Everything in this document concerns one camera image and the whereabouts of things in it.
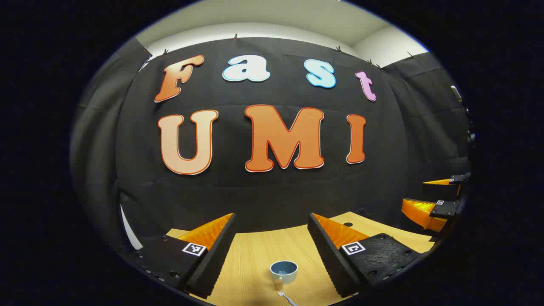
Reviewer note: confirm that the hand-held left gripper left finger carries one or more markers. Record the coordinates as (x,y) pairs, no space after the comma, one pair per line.
(216,259)

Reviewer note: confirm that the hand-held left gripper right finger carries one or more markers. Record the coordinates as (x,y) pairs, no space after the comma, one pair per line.
(329,259)

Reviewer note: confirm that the wooden desktop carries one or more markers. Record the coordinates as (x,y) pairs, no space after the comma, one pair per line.
(255,255)

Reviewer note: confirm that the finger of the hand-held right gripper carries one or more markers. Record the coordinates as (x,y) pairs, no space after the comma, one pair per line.
(444,209)
(459,178)

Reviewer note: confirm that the pale blue toothbrush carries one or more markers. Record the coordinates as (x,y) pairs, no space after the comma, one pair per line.
(285,296)

